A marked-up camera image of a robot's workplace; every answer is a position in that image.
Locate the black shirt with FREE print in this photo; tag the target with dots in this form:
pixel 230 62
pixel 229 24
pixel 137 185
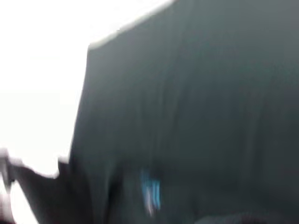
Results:
pixel 187 116

